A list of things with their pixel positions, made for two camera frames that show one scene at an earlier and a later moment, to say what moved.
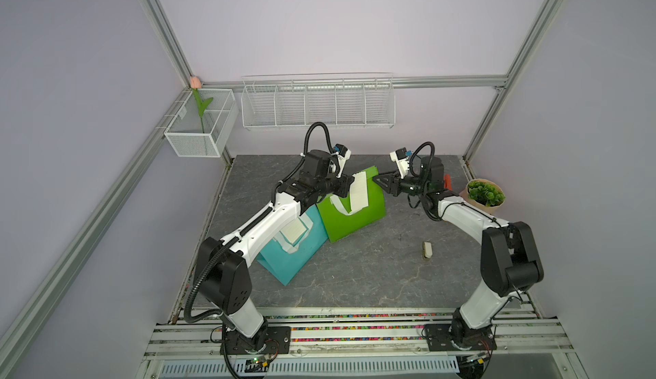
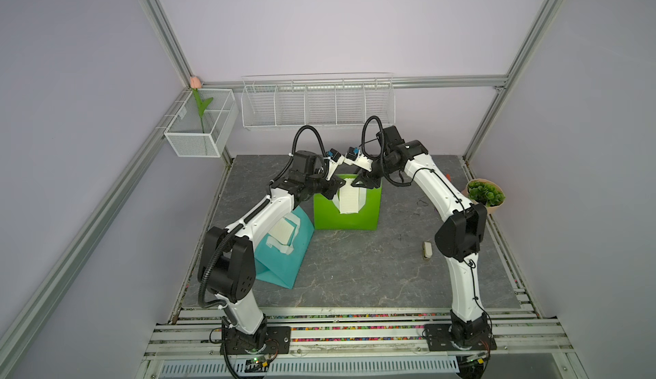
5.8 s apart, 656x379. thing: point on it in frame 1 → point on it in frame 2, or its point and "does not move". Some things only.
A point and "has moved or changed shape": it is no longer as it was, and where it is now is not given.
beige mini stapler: [428, 251] does not move
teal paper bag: [285, 265] has moved or changed shape
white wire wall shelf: [319, 101] does not move
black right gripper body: [412, 185] → [380, 167]
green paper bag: [338, 224] has moved or changed shape
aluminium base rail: [362, 344] does not move
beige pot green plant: [483, 195] does not move
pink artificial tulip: [196, 84] does not move
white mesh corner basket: [184, 133] does not move
